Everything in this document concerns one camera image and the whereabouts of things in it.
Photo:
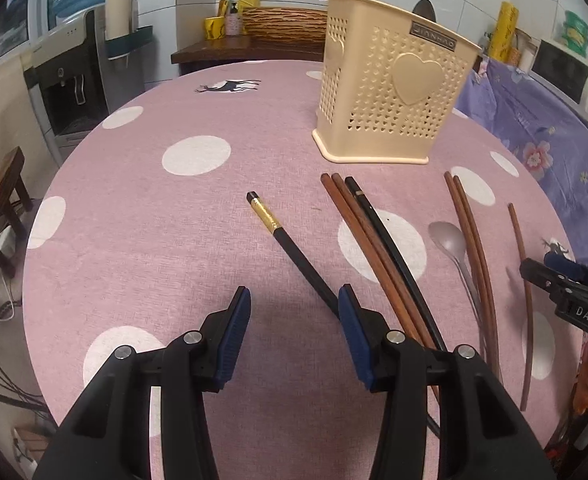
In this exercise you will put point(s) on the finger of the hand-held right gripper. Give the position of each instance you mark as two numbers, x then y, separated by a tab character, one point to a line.
564	265
539	272

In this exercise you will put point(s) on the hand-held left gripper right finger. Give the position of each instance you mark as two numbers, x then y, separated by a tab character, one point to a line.
354	340

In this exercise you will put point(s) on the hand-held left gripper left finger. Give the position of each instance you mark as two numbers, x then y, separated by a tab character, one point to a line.
234	340

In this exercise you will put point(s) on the plain black chopstick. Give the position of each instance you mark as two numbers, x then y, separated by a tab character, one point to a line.
401	260

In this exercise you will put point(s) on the grey metal spoon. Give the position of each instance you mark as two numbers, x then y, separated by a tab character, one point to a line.
446	242

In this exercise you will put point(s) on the black chopstick with gold band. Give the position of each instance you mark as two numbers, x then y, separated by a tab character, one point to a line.
284	237

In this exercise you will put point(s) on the beige perforated utensil holder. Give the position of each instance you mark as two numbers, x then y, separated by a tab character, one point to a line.
399	120

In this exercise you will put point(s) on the orange brown object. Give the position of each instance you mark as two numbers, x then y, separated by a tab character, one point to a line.
586	385

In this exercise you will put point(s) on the purple floral cloth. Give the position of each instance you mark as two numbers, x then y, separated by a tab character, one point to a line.
549	160

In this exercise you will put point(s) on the pink polka dot tablecloth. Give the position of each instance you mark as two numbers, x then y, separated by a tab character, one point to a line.
174	240

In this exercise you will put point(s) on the white microwave oven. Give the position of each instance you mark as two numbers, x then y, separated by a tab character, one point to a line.
569	75

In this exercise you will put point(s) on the brown cardboard box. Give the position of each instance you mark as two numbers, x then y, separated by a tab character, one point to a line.
31	445

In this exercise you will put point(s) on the stack of green containers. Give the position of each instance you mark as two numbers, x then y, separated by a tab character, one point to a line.
576	32

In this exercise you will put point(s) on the small dark-capped bottle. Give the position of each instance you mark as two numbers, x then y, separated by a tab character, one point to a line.
486	45

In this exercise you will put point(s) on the yellow roll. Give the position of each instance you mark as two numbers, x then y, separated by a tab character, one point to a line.
503	32

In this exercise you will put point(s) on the dark wooden stool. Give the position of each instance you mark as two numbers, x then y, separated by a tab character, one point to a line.
4	185

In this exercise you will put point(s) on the dark oval board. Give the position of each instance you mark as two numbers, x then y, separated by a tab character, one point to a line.
425	10

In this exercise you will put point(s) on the dark wooden side table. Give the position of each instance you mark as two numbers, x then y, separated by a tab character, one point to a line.
214	50

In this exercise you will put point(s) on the water dispenser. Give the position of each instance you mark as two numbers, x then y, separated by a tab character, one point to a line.
74	85

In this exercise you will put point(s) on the yellow mug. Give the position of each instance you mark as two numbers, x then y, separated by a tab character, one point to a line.
214	27

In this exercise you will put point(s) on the pink patterned pump bottle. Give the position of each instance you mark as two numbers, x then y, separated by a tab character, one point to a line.
233	22

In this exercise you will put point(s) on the brown wicker basket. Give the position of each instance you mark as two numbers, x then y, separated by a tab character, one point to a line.
284	22

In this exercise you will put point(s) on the beige board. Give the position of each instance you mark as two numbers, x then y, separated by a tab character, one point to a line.
120	10

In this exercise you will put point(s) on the teal wall holder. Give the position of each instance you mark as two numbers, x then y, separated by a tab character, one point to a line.
129	45

